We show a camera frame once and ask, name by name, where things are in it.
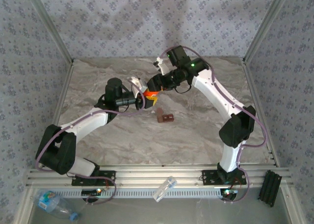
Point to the clear plastic box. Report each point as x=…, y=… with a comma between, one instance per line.
x=164, y=188

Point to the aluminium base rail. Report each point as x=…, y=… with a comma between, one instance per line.
x=159, y=175

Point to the aluminium right frame post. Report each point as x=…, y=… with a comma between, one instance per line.
x=265, y=28

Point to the aluminium frame post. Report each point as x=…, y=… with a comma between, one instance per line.
x=52, y=30
x=265, y=28

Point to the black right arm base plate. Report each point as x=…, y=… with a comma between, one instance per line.
x=209, y=177

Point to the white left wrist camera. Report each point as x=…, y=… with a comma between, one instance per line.
x=136, y=82

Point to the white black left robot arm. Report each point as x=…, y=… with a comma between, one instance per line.
x=86, y=123

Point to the orange pill bottle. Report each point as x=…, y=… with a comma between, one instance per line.
x=150, y=93

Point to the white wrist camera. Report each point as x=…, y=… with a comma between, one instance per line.
x=162, y=67
x=136, y=82

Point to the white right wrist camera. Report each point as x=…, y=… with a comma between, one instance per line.
x=162, y=67

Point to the aluminium right side rail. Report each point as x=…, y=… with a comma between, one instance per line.
x=258, y=106

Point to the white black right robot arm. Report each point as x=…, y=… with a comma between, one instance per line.
x=216, y=94

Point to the aluminium left frame post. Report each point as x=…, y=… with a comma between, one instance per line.
x=52, y=30

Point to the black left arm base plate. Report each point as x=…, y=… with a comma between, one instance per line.
x=105, y=177

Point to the aluminium left side rail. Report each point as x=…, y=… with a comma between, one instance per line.
x=60, y=106

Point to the clear plastic water bottle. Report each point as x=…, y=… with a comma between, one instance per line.
x=54, y=206

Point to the brown pill organizer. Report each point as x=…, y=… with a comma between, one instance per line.
x=168, y=117

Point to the right controller board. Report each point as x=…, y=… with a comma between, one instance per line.
x=229, y=192

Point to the controller board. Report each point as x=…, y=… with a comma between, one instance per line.
x=229, y=192
x=92, y=192

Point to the left controller board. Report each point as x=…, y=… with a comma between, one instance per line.
x=92, y=192

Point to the black extrusion piece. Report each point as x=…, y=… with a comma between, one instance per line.
x=269, y=188

